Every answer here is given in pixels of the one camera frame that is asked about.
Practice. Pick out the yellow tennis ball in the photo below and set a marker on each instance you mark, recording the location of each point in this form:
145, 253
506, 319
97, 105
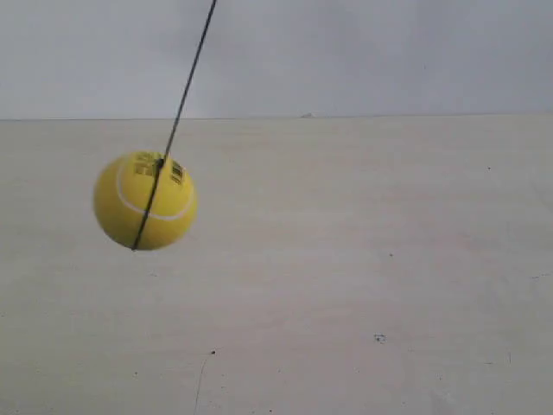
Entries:
138, 206

